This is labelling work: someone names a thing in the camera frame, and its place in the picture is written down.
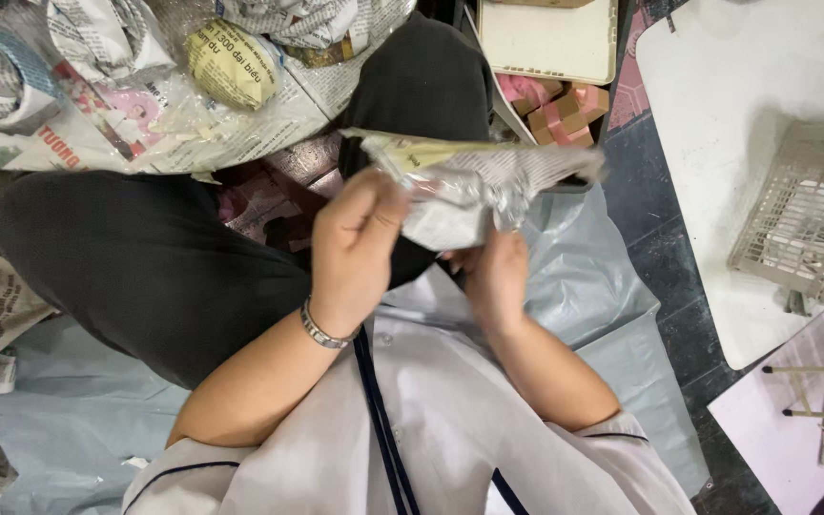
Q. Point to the person's left hand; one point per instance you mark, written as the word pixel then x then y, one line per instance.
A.
pixel 351 250

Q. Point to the person's right hand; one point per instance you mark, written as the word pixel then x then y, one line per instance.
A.
pixel 498 286

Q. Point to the person's left fingers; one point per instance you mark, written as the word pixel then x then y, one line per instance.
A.
pixel 380 197

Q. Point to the person's right fingers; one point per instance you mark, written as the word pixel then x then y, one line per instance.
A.
pixel 487 250

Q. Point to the newspaper-wrapped plastic bundle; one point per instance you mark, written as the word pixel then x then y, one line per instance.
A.
pixel 469 186

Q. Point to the light blue plastic sheet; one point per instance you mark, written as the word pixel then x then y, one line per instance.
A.
pixel 598 300

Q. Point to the person's white shirt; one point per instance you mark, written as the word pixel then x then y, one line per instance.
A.
pixel 448 436

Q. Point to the round newspaper-wrapped ball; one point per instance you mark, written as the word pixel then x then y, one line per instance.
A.
pixel 232 66

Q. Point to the cream plastic tray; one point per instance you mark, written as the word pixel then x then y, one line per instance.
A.
pixel 548 39

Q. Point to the person's black trousers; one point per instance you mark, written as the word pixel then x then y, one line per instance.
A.
pixel 154 264

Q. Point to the white board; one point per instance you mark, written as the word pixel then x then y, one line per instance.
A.
pixel 734 143

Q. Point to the heap of crumpled newspapers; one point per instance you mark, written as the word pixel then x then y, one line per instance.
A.
pixel 97 79

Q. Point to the grey plastic basket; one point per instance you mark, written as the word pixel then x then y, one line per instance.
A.
pixel 805 214

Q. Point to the wooden stick rack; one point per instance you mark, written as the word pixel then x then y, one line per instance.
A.
pixel 823 372

